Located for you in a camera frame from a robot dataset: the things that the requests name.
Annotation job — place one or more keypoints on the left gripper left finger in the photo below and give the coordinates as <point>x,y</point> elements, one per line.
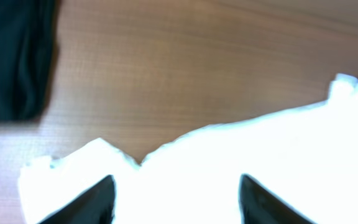
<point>94,206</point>

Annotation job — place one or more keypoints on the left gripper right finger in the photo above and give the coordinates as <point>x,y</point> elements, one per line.
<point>259,206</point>

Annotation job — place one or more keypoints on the white t-shirt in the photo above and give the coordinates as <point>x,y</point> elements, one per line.
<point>307,157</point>

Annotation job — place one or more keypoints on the black garment in pile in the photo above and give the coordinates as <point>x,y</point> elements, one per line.
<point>26,49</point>

